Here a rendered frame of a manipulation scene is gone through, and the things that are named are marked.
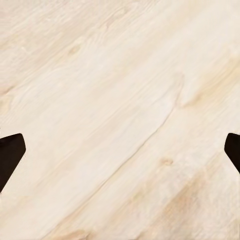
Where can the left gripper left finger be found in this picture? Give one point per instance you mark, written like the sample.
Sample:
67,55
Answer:
12,149

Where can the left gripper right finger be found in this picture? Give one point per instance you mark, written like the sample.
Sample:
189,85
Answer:
232,149

